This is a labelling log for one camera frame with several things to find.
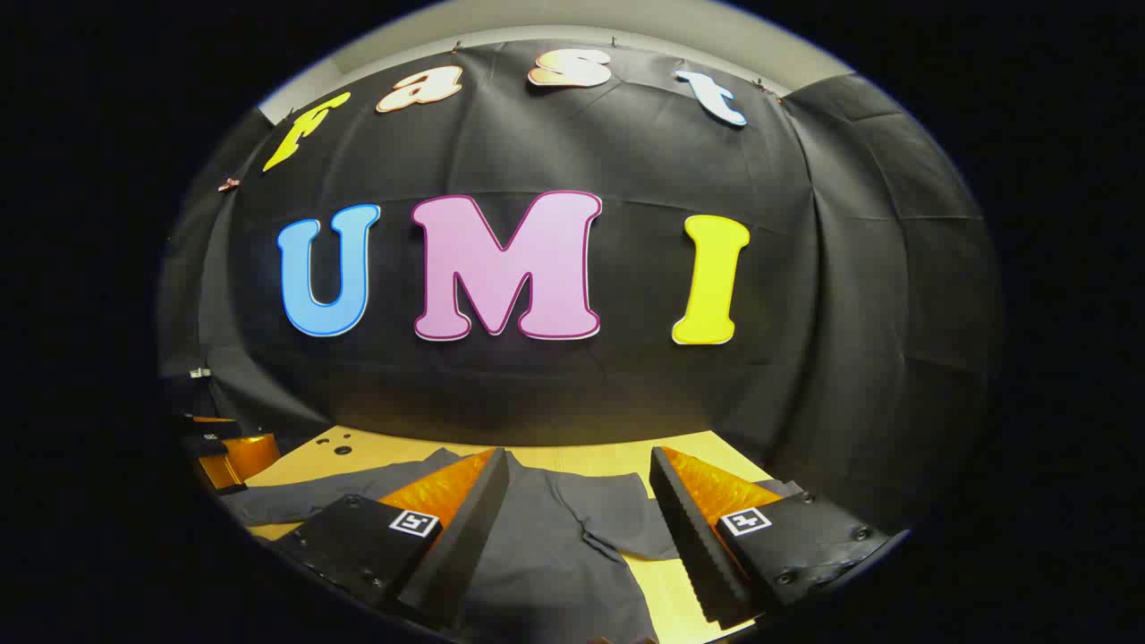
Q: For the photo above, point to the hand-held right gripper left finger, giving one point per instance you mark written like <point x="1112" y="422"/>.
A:
<point x="470" y="528"/>

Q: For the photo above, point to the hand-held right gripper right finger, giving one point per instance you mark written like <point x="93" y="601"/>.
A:
<point x="693" y="537"/>

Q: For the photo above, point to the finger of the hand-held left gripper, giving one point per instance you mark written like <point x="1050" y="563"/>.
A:
<point x="241" y="458"/>

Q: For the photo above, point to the grey long-sleeved shirt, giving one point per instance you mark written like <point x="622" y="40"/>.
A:
<point x="555" y="555"/>

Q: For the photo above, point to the black backdrop cloth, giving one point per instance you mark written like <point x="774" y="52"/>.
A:
<point x="626" y="385"/>

